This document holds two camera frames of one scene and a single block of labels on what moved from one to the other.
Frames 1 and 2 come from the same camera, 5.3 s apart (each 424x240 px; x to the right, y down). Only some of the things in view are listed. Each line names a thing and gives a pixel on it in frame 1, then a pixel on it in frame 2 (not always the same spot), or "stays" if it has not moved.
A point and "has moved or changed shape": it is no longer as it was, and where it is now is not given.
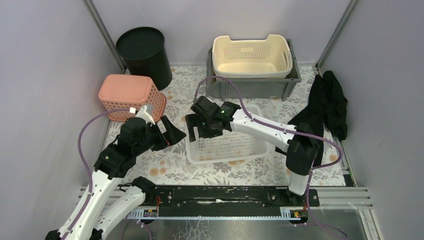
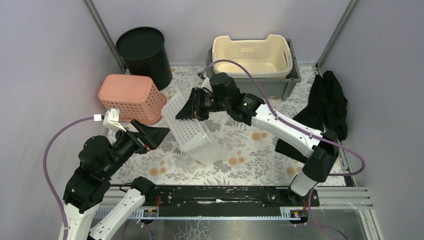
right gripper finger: [192, 120] → [195, 107]
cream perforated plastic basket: [270, 58] stays
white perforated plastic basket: [231, 146] has moved or changed shape
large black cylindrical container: [146, 55] stays
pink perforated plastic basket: [118, 91] stays
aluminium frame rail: [326, 198] stays
